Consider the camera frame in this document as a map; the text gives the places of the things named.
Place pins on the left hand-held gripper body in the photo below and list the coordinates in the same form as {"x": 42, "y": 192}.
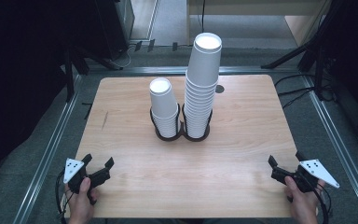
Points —
{"x": 74, "y": 169}

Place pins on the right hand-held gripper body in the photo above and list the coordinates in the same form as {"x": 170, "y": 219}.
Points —
{"x": 318, "y": 171}

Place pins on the black double cup holder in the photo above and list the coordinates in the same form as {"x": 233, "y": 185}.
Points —
{"x": 181, "y": 135}

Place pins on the tall stack of white cups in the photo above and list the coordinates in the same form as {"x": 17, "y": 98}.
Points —
{"x": 203, "y": 68}

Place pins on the person's left hand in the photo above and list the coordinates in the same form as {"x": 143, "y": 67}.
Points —
{"x": 80, "y": 208}

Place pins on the person's right hand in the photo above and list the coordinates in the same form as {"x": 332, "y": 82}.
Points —
{"x": 304, "y": 208}

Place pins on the short stack of white cups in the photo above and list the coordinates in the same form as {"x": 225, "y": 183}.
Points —
{"x": 163, "y": 99}

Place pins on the dark round table grommet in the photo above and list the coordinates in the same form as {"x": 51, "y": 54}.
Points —
{"x": 219, "y": 89}

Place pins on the black metal stand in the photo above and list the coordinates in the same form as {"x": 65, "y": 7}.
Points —
{"x": 74, "y": 67}

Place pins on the black tripod stand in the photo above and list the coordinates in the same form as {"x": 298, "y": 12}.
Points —
{"x": 295, "y": 53}

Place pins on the black tape strip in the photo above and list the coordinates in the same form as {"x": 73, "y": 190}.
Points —
{"x": 138, "y": 46}
{"x": 174, "y": 46}
{"x": 151, "y": 45}

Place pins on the black cabinet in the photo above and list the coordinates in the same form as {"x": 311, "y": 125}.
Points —
{"x": 115, "y": 25}

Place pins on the light wooden furniture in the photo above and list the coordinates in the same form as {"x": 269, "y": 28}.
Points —
{"x": 254, "y": 6}

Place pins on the aluminium floor rail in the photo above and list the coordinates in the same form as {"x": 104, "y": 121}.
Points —
{"x": 143, "y": 70}
{"x": 48, "y": 155}
{"x": 338, "y": 149}

